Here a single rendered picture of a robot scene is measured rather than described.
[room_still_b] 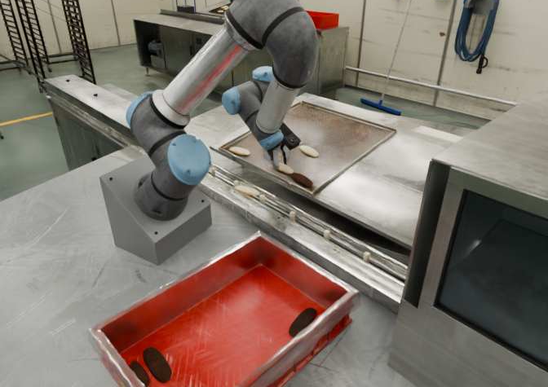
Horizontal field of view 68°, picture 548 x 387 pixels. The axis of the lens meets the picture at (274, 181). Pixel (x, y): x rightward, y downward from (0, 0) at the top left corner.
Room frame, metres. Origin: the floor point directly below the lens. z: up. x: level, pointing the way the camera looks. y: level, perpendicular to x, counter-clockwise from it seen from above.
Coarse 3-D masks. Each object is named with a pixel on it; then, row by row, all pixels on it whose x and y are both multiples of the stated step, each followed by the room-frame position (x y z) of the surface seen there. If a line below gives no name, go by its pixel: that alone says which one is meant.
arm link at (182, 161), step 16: (160, 144) 0.93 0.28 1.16; (176, 144) 0.92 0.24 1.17; (192, 144) 0.95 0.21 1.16; (160, 160) 0.91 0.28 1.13; (176, 160) 0.88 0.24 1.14; (192, 160) 0.91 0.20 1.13; (208, 160) 0.94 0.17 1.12; (160, 176) 0.91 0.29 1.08; (176, 176) 0.88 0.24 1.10; (192, 176) 0.88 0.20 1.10; (176, 192) 0.91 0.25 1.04
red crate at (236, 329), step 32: (224, 288) 0.78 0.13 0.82; (256, 288) 0.78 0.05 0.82; (288, 288) 0.78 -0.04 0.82; (192, 320) 0.68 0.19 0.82; (224, 320) 0.68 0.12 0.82; (256, 320) 0.68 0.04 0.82; (288, 320) 0.68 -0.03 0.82; (128, 352) 0.59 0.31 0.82; (192, 352) 0.59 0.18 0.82; (224, 352) 0.59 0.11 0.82; (256, 352) 0.59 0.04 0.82; (160, 384) 0.51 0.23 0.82; (192, 384) 0.51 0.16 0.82; (224, 384) 0.51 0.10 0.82
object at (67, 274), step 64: (64, 192) 1.27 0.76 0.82; (0, 256) 0.92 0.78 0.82; (64, 256) 0.92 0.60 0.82; (128, 256) 0.92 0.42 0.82; (192, 256) 0.92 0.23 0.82; (0, 320) 0.68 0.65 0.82; (64, 320) 0.68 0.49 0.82; (384, 320) 0.68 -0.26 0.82; (0, 384) 0.52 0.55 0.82; (64, 384) 0.52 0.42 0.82; (320, 384) 0.52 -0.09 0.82; (384, 384) 0.52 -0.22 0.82
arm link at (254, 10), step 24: (240, 0) 0.95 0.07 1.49; (264, 0) 0.92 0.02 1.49; (288, 0) 0.92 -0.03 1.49; (240, 24) 0.93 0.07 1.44; (264, 24) 0.91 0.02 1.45; (216, 48) 0.95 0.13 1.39; (240, 48) 0.95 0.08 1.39; (192, 72) 0.96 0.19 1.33; (216, 72) 0.96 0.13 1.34; (144, 96) 1.01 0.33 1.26; (168, 96) 0.97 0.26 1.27; (192, 96) 0.96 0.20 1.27; (144, 120) 0.97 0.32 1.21; (168, 120) 0.95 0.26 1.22; (144, 144) 0.95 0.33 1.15
